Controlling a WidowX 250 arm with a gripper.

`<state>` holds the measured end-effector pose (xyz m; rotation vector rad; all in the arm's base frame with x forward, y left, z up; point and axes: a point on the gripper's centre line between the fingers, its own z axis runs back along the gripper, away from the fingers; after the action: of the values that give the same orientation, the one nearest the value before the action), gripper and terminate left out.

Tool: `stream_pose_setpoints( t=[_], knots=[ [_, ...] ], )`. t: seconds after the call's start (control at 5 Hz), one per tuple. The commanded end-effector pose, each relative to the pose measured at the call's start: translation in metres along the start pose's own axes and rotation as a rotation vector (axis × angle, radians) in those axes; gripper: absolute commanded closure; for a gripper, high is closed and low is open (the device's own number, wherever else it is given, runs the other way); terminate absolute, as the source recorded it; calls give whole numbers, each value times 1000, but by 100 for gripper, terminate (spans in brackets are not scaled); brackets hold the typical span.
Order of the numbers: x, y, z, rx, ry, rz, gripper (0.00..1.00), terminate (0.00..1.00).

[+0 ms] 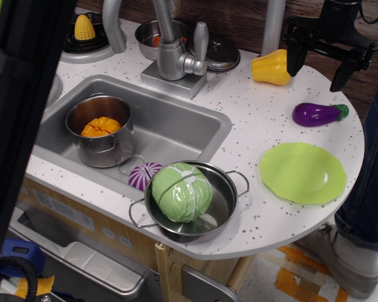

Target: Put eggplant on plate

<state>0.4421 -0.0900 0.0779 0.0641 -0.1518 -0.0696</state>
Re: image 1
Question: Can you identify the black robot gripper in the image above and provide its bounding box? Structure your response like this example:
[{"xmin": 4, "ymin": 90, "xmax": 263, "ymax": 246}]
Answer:
[{"xmin": 285, "ymin": 16, "xmax": 378, "ymax": 92}]

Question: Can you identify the purple toy eggplant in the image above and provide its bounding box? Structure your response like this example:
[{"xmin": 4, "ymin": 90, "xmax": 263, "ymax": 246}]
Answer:
[{"xmin": 292, "ymin": 103, "xmax": 349, "ymax": 127}]

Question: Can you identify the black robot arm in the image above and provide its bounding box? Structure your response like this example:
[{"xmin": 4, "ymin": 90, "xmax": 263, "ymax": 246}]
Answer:
[{"xmin": 284, "ymin": 1, "xmax": 378, "ymax": 92}]

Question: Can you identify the green plastic plate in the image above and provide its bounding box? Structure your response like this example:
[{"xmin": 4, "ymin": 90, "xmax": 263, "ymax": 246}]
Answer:
[{"xmin": 259, "ymin": 142, "xmax": 347, "ymax": 204}]

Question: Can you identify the yellow toy bell pepper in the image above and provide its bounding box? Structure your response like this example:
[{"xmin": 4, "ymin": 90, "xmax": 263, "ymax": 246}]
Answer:
[{"xmin": 251, "ymin": 49, "xmax": 291, "ymax": 86}]

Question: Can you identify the steel pot lid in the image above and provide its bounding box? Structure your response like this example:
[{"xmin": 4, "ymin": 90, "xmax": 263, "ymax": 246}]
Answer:
[{"xmin": 205, "ymin": 32, "xmax": 241, "ymax": 71}]

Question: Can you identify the silver toy faucet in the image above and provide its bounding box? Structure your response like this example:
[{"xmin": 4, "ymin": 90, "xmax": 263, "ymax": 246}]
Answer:
[{"xmin": 140, "ymin": 1, "xmax": 209, "ymax": 99}]

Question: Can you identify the person leg in jeans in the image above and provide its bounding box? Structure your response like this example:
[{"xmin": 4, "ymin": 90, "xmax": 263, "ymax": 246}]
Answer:
[{"xmin": 335, "ymin": 85, "xmax": 378, "ymax": 252}]

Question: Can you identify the grey toy sink basin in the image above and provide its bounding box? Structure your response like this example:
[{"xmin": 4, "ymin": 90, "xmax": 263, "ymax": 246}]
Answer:
[{"xmin": 32, "ymin": 75, "xmax": 232, "ymax": 199}]

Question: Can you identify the steel bowl behind faucet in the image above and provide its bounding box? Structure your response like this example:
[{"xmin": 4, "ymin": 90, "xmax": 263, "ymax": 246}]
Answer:
[{"xmin": 135, "ymin": 20, "xmax": 193, "ymax": 60}]

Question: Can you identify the grey sneaker shoe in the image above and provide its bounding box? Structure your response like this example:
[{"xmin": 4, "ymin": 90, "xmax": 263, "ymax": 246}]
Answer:
[{"xmin": 295, "ymin": 223, "xmax": 378, "ymax": 299}]

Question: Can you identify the green toy cabbage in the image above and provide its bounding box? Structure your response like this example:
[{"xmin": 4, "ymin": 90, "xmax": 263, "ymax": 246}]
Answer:
[{"xmin": 151, "ymin": 162, "xmax": 214, "ymax": 223}]

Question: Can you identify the purple striped toy onion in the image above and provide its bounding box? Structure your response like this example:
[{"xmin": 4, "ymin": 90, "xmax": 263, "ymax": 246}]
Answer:
[{"xmin": 128, "ymin": 162, "xmax": 163, "ymax": 191}]

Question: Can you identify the black toy stove burner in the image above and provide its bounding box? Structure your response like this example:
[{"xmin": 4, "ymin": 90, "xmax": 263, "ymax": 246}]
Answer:
[{"xmin": 64, "ymin": 12, "xmax": 109, "ymax": 53}]

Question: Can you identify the tall steel pot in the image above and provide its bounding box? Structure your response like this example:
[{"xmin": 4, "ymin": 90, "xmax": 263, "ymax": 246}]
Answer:
[{"xmin": 66, "ymin": 94, "xmax": 134, "ymax": 168}]

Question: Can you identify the orange toy pumpkin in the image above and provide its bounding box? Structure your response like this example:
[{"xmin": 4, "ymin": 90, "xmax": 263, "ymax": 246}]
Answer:
[{"xmin": 81, "ymin": 116, "xmax": 122, "ymax": 137}]

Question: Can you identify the yellow toy corn cob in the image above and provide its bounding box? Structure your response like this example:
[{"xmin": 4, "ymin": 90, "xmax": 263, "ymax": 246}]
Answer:
[{"xmin": 74, "ymin": 14, "xmax": 96, "ymax": 41}]

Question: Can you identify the wooden toy kitchen cabinet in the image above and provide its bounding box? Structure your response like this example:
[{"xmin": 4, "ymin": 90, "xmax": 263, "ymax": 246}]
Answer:
[{"xmin": 16, "ymin": 178, "xmax": 254, "ymax": 301}]

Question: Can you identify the grey toy dishwasher door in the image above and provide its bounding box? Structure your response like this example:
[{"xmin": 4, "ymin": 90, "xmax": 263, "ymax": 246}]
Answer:
[{"xmin": 9, "ymin": 207, "xmax": 162, "ymax": 301}]

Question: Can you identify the blue clamp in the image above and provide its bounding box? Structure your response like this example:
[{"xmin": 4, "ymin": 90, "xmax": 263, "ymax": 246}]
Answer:
[{"xmin": 0, "ymin": 238, "xmax": 46, "ymax": 277}]

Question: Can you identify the grey vertical frame pipe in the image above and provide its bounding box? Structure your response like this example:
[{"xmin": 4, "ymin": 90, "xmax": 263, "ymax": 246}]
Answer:
[{"xmin": 261, "ymin": 0, "xmax": 286, "ymax": 56}]

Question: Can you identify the shallow steel pan with handles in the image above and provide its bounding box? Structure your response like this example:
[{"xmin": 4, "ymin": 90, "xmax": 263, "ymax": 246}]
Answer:
[{"xmin": 142, "ymin": 160, "xmax": 241, "ymax": 243}]

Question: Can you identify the grey curved frame pipe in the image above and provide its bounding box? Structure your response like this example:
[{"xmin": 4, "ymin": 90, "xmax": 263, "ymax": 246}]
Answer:
[{"xmin": 102, "ymin": 0, "xmax": 127, "ymax": 53}]

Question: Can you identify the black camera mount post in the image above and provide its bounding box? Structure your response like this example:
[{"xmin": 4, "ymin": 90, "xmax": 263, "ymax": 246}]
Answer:
[{"xmin": 0, "ymin": 0, "xmax": 79, "ymax": 281}]

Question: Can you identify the black braided cable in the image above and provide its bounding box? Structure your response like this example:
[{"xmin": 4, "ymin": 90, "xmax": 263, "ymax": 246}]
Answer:
[{"xmin": 0, "ymin": 256, "xmax": 39, "ymax": 302}]

